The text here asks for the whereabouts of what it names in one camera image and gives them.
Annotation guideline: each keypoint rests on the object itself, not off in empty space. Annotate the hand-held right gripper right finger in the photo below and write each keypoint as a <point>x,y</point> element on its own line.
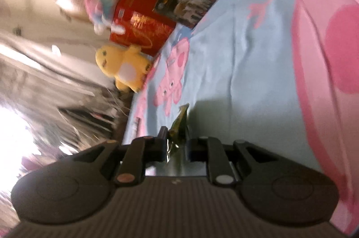
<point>214,156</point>

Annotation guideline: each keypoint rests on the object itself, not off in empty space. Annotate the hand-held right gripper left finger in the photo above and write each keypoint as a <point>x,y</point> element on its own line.
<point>137,154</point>

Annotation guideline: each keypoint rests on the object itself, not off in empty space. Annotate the green printed snack packet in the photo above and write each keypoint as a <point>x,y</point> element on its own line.
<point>179,123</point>

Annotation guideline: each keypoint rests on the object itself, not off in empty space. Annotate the cartoon pig printed bed sheet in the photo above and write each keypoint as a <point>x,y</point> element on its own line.
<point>238,72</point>

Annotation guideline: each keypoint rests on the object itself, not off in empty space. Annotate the yellow plush toy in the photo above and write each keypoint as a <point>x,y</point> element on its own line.
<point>126,67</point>

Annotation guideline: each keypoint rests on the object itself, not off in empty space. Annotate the red gift bag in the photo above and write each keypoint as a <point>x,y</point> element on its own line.
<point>140,28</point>

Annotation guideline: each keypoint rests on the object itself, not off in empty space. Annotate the pink and blue plush toy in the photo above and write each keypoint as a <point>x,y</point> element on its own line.
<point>103,0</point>

